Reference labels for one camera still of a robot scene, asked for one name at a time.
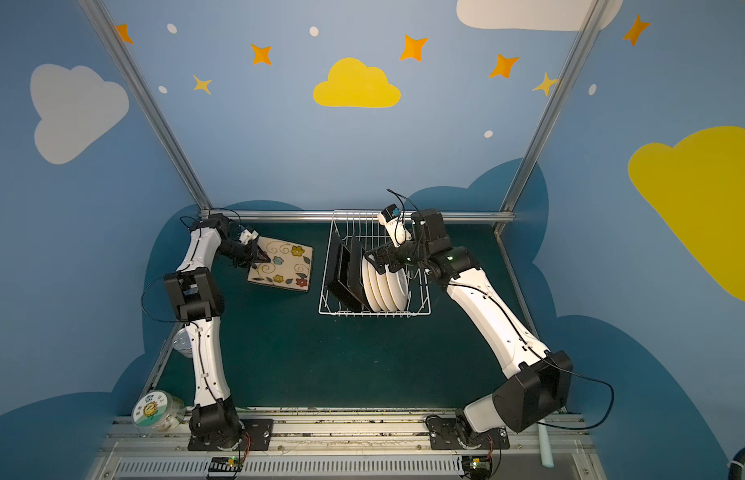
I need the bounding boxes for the black square floral plate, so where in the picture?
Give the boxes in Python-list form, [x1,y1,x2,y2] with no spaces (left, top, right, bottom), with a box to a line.
[342,236,366,313]
[324,233,354,311]
[248,236,314,292]

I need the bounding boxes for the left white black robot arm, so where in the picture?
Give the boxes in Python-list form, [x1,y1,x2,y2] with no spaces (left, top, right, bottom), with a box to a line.
[164,214,270,449]

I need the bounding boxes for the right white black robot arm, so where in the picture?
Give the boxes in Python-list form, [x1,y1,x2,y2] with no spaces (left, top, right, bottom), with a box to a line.
[364,204,573,437]

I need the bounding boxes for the white round plate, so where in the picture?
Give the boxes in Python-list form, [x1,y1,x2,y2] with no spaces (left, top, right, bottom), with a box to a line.
[368,266,389,312]
[362,258,381,313]
[387,268,410,311]
[379,274,398,312]

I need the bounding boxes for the round clear lidded container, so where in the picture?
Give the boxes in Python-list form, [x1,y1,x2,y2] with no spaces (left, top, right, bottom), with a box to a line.
[132,390,186,432]

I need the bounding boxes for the left small circuit board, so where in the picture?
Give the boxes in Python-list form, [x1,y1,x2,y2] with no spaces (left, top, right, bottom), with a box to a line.
[206,456,244,479]

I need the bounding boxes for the small circuit board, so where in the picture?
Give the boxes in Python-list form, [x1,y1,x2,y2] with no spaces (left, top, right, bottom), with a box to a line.
[461,456,493,480]
[206,456,244,479]

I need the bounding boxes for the right small circuit board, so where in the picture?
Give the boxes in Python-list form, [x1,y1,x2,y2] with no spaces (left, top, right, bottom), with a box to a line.
[461,456,493,480]

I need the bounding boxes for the light blue toy spatula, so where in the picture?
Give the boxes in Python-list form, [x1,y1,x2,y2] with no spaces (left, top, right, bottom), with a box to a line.
[538,423,555,469]

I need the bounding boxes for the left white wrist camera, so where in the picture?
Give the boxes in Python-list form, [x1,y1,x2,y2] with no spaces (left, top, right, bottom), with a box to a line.
[238,229,258,245]

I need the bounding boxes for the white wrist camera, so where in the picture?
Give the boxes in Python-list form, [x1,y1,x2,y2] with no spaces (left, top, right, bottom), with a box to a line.
[378,204,412,248]
[238,229,258,245]

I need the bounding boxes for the white wire dish rack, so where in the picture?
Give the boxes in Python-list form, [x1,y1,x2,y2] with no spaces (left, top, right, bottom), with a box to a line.
[318,210,431,317]

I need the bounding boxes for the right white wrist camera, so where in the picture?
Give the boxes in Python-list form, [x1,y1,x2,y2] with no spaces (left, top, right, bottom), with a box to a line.
[378,204,412,248]

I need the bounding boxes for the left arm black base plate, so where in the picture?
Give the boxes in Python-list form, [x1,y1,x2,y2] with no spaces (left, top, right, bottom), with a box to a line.
[188,418,274,452]

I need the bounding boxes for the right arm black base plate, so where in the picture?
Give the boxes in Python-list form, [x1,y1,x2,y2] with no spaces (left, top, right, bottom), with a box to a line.
[424,415,510,451]

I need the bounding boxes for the aluminium rail base frame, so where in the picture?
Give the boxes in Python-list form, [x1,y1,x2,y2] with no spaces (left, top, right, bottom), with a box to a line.
[88,407,607,479]

